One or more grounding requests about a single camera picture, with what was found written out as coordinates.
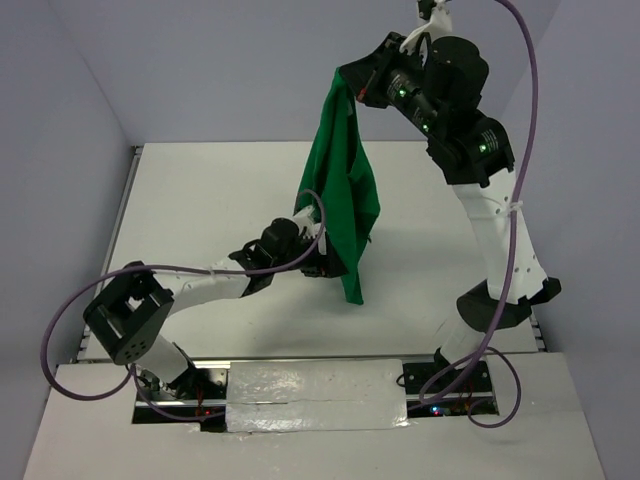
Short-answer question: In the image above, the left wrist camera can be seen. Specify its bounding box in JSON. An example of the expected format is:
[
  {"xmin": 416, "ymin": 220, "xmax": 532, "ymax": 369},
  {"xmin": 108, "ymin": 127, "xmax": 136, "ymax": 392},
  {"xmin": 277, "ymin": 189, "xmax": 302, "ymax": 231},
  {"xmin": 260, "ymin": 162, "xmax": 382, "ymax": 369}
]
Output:
[{"xmin": 292, "ymin": 205, "xmax": 328, "ymax": 255}]

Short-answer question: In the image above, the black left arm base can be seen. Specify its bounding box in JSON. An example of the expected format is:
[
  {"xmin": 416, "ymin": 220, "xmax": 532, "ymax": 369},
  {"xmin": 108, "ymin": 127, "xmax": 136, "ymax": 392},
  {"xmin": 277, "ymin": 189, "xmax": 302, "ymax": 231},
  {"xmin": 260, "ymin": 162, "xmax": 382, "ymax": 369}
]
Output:
[{"xmin": 132, "ymin": 366, "xmax": 229, "ymax": 433}]

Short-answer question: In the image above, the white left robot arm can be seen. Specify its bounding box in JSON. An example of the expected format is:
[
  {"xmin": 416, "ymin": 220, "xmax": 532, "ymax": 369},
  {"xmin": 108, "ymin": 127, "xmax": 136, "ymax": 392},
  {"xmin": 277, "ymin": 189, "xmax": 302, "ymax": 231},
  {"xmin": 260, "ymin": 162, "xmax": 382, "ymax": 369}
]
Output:
[{"xmin": 83, "ymin": 217, "xmax": 348, "ymax": 399}]

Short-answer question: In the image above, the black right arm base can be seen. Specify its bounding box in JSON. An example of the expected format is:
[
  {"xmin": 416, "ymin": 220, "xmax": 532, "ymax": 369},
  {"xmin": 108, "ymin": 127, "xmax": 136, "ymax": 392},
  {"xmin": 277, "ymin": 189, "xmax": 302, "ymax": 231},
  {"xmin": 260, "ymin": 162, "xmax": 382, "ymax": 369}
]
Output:
[{"xmin": 397, "ymin": 347, "xmax": 501, "ymax": 419}]

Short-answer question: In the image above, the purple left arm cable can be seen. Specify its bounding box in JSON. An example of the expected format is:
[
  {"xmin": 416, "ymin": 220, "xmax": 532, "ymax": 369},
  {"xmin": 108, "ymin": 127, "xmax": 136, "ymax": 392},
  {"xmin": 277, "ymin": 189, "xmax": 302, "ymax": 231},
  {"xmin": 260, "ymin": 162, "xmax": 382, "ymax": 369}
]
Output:
[{"xmin": 41, "ymin": 188, "xmax": 328, "ymax": 430}]

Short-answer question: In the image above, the green t-shirt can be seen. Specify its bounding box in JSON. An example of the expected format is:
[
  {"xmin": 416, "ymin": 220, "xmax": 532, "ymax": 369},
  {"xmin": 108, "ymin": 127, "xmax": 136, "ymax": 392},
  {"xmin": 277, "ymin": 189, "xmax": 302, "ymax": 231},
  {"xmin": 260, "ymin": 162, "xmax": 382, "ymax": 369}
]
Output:
[{"xmin": 298, "ymin": 72, "xmax": 381, "ymax": 305}]

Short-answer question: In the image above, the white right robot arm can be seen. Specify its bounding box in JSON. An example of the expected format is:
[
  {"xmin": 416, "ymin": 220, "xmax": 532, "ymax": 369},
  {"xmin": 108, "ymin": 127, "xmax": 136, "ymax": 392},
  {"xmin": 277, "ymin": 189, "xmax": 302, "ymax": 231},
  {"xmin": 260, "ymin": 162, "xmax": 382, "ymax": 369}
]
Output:
[{"xmin": 339, "ymin": 32, "xmax": 561, "ymax": 365}]

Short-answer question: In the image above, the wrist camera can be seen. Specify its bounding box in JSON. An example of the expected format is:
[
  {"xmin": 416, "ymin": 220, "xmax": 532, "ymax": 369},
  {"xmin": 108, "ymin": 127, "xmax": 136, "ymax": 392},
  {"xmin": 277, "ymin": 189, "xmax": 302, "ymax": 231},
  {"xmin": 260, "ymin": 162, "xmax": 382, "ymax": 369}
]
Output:
[
  {"xmin": 292, "ymin": 205, "xmax": 328, "ymax": 255},
  {"xmin": 399, "ymin": 0, "xmax": 453, "ymax": 54}
]

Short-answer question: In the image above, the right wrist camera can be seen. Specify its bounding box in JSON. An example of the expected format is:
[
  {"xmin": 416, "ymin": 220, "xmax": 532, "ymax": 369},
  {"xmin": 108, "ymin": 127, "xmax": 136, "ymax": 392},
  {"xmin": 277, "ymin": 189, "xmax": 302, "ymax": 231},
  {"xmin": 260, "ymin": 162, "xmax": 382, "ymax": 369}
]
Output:
[{"xmin": 399, "ymin": 0, "xmax": 453, "ymax": 54}]

